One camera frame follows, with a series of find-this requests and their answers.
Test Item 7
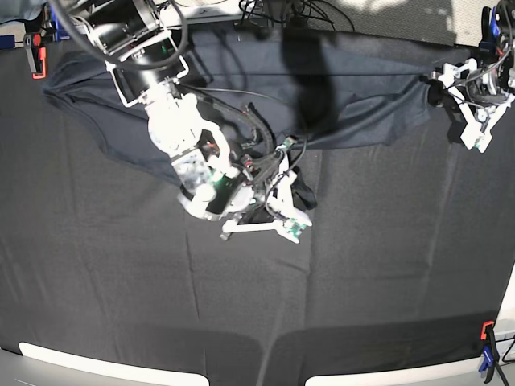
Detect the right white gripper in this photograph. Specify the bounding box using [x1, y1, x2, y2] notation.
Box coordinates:
[220, 150, 318, 240]

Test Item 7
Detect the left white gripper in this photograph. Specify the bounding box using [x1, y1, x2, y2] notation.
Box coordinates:
[427, 58, 514, 139]

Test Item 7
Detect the dark navy t-shirt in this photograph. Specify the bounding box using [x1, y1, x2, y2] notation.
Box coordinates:
[42, 27, 430, 185]

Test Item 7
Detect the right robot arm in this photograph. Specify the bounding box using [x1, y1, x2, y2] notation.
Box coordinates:
[51, 1, 311, 243]

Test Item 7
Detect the blue bar clamp far right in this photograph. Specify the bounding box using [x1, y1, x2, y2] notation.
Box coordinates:
[479, 6, 499, 53]

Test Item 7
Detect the black table cover cloth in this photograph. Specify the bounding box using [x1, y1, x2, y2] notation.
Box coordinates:
[1, 41, 514, 385]

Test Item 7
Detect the red blue clamp near right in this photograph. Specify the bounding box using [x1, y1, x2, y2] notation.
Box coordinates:
[479, 320, 499, 384]

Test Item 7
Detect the red black clamp far left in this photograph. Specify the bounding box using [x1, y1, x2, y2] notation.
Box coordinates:
[23, 33, 47, 80]

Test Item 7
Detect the black cable bundle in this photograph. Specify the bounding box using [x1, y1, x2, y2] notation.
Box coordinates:
[237, 0, 356, 33]

